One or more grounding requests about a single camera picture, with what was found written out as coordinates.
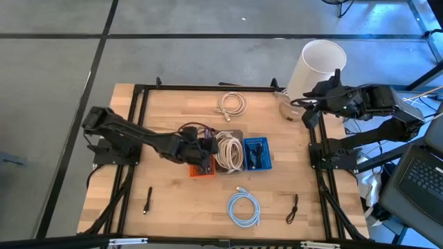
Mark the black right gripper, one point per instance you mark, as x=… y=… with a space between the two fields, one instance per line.
x=323 y=98

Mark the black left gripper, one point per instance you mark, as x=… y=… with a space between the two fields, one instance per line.
x=194 y=152

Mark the black pen-like adapter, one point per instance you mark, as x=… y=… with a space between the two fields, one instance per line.
x=149 y=198

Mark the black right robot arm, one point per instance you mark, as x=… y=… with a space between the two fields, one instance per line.
x=377 y=100

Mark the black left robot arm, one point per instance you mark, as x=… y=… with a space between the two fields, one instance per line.
x=131 y=131

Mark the orange plastic basket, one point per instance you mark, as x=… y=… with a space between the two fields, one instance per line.
x=207 y=175

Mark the grey plastic tray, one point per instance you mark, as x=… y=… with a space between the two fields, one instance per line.
x=238 y=133

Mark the blue plastic basket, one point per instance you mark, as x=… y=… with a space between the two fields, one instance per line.
x=267 y=155

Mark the white cylindrical bin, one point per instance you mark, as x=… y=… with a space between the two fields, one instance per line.
x=323 y=55

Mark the black metal stand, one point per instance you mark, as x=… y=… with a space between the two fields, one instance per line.
x=387 y=87

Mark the dark metal bar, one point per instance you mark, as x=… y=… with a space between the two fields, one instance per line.
x=387 y=157

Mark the white plastic bag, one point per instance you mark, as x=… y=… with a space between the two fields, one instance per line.
x=368 y=188

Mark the dark grey laptop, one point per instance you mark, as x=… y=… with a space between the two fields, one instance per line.
x=415 y=186

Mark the blue metal leg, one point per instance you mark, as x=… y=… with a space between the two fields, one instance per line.
x=400 y=234

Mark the black rig crossbar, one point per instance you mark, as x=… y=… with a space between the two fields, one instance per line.
x=52 y=242

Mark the grey floor object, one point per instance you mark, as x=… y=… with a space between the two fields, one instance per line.
x=10 y=159

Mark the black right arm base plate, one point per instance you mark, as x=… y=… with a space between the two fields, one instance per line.
x=346 y=160

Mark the black aluminium table frame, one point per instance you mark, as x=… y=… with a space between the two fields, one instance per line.
x=207 y=87

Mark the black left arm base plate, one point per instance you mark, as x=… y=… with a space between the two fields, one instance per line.
x=104 y=157

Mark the silver metal bracket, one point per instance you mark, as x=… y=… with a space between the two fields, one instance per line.
x=128 y=241
x=320 y=245

